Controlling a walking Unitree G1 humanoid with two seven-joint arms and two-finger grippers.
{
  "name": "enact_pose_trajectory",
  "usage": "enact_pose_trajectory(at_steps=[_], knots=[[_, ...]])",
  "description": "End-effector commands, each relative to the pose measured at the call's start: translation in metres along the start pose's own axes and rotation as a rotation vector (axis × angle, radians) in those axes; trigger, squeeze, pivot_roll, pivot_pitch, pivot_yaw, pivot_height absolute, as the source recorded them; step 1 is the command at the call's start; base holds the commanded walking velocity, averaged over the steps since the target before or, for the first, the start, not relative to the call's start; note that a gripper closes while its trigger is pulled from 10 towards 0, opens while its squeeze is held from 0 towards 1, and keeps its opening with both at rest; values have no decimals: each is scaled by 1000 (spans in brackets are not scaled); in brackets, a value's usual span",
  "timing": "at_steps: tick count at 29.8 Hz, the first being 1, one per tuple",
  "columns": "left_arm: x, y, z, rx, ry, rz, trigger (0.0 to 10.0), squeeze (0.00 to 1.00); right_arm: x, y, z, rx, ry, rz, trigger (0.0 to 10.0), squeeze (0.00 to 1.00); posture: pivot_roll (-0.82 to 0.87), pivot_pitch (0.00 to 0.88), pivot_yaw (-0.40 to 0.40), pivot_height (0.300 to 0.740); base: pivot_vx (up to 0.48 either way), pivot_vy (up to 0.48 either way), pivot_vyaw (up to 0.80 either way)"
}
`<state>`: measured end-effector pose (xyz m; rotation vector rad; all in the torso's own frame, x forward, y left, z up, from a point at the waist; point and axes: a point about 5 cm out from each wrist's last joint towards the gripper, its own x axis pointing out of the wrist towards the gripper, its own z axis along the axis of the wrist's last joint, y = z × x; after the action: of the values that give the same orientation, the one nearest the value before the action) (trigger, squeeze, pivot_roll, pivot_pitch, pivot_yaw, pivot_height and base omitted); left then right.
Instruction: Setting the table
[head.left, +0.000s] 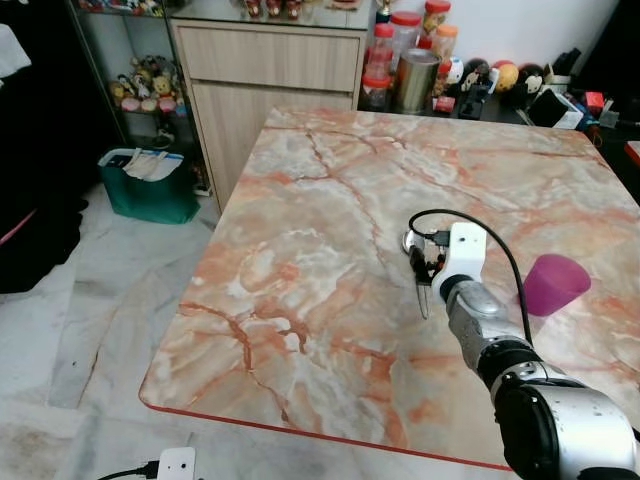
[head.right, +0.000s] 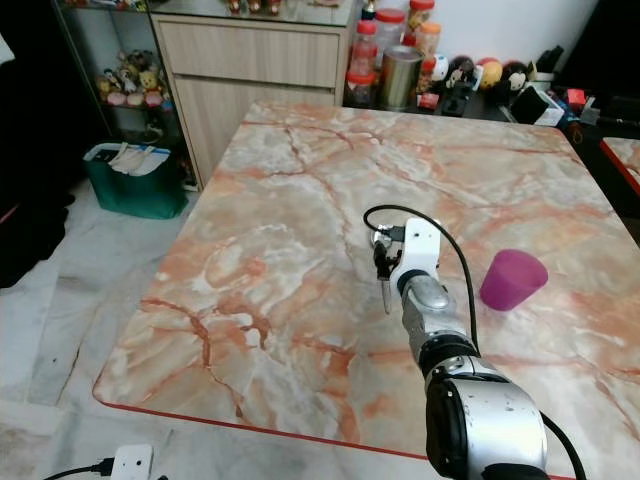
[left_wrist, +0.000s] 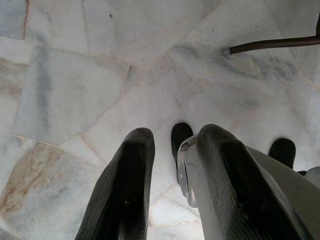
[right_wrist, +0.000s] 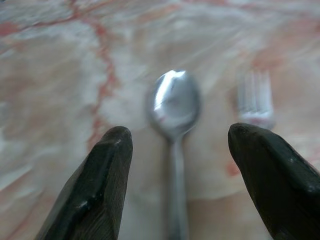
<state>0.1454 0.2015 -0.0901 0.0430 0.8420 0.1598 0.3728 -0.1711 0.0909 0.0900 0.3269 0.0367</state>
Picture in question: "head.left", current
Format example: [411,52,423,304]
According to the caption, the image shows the yellow round figurine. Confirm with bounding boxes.
[492,60,520,93]

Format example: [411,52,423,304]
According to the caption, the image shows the green storage bin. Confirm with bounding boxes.
[98,148,202,226]

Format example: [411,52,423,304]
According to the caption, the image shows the purple plastic cup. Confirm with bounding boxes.
[524,254,593,318]

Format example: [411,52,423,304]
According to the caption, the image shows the wide red lid jar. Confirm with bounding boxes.
[390,10,424,53]

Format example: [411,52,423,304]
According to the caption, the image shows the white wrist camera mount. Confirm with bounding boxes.
[440,222,490,293]
[158,447,198,480]

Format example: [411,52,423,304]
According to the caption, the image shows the white papers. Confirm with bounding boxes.
[120,150,183,183]

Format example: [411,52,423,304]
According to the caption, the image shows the clear red lid jar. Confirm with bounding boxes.
[370,22,397,71]

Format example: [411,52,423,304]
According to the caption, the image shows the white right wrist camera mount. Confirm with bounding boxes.
[440,222,490,293]

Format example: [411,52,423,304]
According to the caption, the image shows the short red lid jar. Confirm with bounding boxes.
[361,68,393,112]

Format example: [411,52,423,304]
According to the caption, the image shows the light wooden cabinet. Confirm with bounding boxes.
[168,18,369,213]

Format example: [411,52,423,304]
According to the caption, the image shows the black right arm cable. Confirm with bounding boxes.
[407,209,534,346]

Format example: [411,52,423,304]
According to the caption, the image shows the black television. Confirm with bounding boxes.
[578,0,640,101]

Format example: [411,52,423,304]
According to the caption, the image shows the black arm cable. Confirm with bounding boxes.
[97,461,161,480]
[407,209,534,346]

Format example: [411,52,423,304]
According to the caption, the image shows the white round figurine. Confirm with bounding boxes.
[440,56,466,96]

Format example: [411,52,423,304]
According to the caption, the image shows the small plush toy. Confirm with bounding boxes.
[150,68,183,103]
[110,58,153,113]

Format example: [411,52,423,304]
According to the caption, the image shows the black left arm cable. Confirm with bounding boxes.
[97,461,161,480]

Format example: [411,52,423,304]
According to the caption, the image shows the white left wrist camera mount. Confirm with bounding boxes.
[158,447,198,480]

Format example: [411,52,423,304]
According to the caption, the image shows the dark hanging clothes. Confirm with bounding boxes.
[0,0,111,296]

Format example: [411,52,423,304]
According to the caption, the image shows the black mouse figurine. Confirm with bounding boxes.
[458,58,493,119]

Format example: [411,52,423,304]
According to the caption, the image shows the glass display shelf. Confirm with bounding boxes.
[68,0,196,151]

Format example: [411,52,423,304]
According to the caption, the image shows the black eared figurine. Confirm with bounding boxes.
[513,63,548,109]

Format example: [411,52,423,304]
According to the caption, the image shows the metal tin can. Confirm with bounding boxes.
[393,48,442,114]

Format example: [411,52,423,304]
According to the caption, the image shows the black and white box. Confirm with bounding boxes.
[527,87,587,132]

